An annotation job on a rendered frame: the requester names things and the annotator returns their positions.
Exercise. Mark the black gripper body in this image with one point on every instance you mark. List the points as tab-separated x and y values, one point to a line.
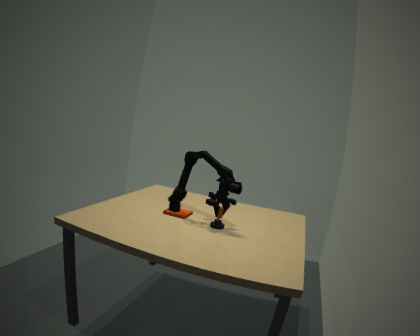
221	199

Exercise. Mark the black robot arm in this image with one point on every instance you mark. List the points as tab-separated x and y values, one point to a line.
227	181

